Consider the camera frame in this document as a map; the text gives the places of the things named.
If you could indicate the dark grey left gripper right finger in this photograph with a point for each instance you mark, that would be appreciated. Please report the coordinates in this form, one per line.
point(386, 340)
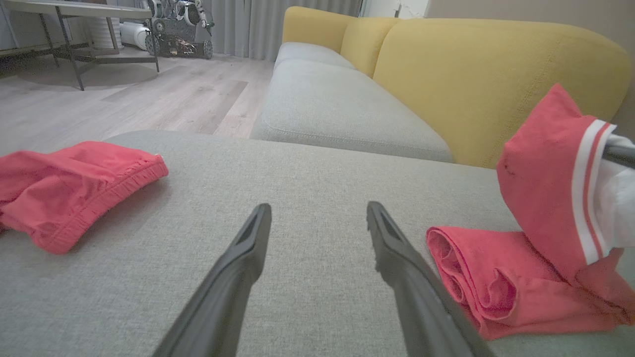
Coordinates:
point(421, 307)

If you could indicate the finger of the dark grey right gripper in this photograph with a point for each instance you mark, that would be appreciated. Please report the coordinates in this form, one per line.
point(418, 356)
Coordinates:
point(620, 156)

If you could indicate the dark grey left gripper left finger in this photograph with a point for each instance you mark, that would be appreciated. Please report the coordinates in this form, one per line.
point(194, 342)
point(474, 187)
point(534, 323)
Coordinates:
point(223, 297)

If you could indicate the red Bulls basketball jersey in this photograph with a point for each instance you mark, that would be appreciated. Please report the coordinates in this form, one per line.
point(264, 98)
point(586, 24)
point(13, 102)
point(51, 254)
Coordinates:
point(536, 198)

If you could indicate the red shorts with white stripe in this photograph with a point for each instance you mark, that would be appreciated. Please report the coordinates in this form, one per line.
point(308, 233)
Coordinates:
point(69, 193)

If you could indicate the large grey sofa ottoman cushion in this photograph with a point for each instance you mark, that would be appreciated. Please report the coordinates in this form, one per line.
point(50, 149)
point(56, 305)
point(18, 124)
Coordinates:
point(307, 188)

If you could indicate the yellow sofa back cushion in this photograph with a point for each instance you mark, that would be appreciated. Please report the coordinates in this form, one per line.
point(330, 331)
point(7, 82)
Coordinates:
point(486, 79)
point(369, 44)
point(312, 25)

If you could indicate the grey sofa seat cushion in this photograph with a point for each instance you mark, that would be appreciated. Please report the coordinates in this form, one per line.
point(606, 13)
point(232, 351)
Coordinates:
point(310, 53)
point(342, 109)

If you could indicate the wheeled robot machine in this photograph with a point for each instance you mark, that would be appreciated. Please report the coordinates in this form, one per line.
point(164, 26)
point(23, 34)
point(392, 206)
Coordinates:
point(178, 29)

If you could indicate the grey pleated curtain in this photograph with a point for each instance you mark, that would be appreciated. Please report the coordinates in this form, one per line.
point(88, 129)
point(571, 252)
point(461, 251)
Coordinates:
point(263, 25)

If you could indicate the white cylindrical appliance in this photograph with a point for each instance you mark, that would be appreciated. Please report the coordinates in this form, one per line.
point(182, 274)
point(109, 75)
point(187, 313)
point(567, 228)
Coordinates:
point(133, 35)

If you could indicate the white ribbed bin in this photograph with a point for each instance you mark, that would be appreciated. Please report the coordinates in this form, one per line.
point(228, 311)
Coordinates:
point(104, 32)

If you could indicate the grey table with black legs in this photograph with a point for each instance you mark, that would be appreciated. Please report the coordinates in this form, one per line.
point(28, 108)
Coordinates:
point(69, 10)

